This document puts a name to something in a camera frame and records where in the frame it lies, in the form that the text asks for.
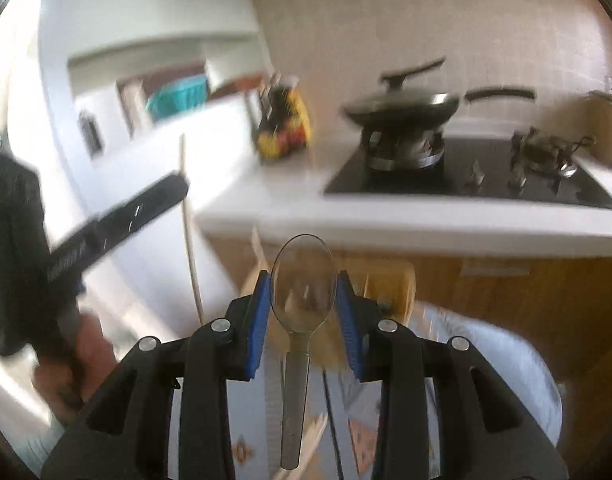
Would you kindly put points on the teal plastic basket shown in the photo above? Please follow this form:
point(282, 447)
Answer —
point(178, 97)

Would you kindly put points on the black wok lid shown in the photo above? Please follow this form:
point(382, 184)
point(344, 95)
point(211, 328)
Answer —
point(400, 87)

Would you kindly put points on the person's left hand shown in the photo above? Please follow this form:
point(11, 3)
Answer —
point(88, 355)

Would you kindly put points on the blue patterned tablecloth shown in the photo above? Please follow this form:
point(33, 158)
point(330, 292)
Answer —
point(485, 360)

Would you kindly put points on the white kitchen countertop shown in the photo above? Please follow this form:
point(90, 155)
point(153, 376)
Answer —
point(266, 195)

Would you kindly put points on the black gas stove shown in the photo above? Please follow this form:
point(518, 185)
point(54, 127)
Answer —
point(460, 175)

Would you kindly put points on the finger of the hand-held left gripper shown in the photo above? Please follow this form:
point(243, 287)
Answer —
point(131, 212)

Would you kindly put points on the brown box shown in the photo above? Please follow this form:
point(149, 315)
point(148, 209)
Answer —
point(236, 85)

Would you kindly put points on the black wok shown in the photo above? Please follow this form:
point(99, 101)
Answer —
point(410, 112)

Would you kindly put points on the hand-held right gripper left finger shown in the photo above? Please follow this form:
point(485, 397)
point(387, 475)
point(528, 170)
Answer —
point(256, 330)

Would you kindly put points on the wooden chopstick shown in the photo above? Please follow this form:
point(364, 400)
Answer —
point(188, 230)
point(313, 435)

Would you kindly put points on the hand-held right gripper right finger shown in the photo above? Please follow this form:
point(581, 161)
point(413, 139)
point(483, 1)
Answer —
point(348, 330)

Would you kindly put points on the clear plastic spoon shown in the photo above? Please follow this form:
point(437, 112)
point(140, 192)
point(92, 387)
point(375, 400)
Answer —
point(303, 280)

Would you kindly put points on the wooden kitchen cabinet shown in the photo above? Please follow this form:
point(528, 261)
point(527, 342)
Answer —
point(510, 300)

